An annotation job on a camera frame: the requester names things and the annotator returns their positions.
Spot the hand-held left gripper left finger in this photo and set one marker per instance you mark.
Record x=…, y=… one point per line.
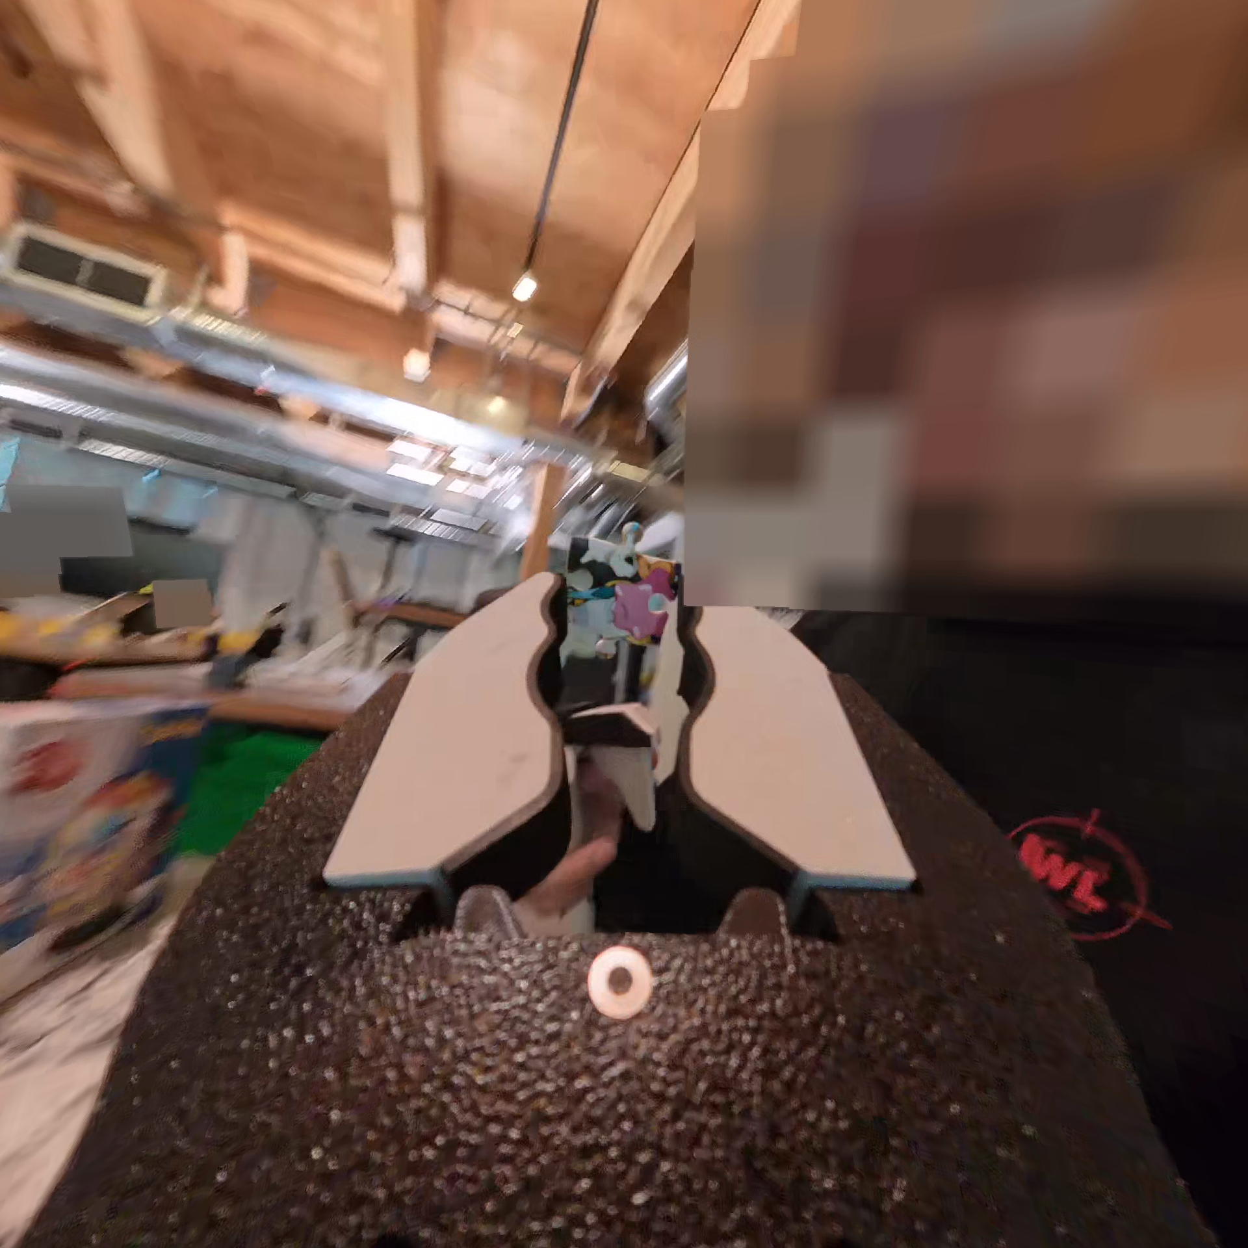
x=458, y=742

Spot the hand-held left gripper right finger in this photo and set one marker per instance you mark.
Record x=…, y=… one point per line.
x=780, y=762

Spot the colourful assembled puzzle section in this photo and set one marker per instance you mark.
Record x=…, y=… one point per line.
x=639, y=606

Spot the ceiling air unit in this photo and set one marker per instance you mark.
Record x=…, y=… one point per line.
x=88, y=274

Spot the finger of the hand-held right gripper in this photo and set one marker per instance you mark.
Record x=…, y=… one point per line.
x=644, y=781
x=610, y=727

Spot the blue puzzle ball box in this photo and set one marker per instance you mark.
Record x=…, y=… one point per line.
x=88, y=830

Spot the green plastic bin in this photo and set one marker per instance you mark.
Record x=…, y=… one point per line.
x=244, y=790

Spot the metal ceiling duct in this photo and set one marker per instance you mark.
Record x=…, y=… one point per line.
x=244, y=390

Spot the ceiling spot light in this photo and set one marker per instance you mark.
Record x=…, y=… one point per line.
x=525, y=288

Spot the person's right hand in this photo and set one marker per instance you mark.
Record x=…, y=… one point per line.
x=586, y=858

